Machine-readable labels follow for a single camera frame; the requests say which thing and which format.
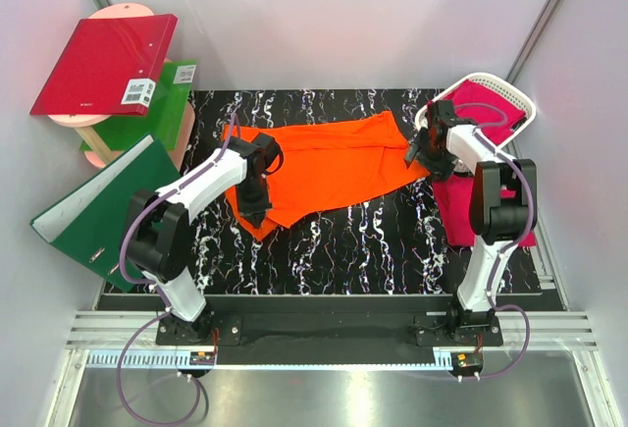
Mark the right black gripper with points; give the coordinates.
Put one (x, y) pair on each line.
(441, 170)

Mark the pink wooden stool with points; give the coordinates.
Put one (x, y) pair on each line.
(93, 146)

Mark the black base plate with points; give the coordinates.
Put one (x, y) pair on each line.
(232, 330)

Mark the orange t shirt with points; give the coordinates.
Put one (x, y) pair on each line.
(331, 166)

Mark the white plastic laundry basket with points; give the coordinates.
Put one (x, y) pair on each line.
(515, 98)

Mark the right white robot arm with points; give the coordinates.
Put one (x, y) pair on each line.
(502, 210)

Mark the aluminium rail frame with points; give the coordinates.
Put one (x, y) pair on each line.
(121, 329)

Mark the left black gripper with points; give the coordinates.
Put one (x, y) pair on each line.
(254, 212)

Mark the light green folder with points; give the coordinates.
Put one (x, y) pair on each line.
(168, 118)

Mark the folded pink t shirt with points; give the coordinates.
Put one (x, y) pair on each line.
(453, 198)

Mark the dark green ring binder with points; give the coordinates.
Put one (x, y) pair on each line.
(88, 224)

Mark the red ring binder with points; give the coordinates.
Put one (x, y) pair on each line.
(108, 67)

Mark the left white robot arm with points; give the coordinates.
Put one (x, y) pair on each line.
(158, 226)

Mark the pink t shirt in basket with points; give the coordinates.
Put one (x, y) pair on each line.
(497, 115)

